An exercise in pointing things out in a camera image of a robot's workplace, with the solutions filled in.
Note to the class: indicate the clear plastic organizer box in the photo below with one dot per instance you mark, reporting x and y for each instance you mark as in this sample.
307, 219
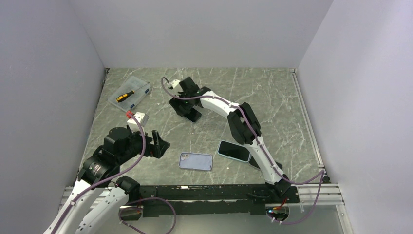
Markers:
141, 88

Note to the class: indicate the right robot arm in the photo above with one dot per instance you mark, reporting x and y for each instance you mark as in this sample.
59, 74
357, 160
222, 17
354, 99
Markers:
243, 124

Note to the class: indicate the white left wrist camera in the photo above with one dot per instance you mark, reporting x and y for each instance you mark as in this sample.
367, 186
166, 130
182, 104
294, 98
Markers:
136, 118

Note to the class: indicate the yellow black screwdriver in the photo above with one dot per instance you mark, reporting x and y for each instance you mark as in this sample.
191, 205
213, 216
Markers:
123, 97

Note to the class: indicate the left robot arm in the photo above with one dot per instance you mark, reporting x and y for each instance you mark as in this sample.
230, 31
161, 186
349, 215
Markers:
77, 216

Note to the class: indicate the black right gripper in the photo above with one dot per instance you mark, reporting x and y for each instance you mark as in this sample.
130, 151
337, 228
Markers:
185, 108

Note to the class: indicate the clear magsafe phone case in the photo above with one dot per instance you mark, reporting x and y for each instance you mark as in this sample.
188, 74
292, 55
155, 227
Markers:
255, 163

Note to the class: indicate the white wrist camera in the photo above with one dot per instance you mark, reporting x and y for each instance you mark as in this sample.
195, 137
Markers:
173, 84
136, 118

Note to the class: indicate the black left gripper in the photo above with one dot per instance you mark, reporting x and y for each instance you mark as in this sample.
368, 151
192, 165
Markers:
159, 146

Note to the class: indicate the light blue phone case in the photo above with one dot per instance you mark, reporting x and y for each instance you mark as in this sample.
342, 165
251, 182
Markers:
226, 158

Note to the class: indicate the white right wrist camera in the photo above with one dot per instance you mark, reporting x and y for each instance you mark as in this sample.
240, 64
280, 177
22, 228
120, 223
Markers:
173, 84

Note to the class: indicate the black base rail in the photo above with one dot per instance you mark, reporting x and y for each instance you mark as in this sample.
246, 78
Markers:
254, 199

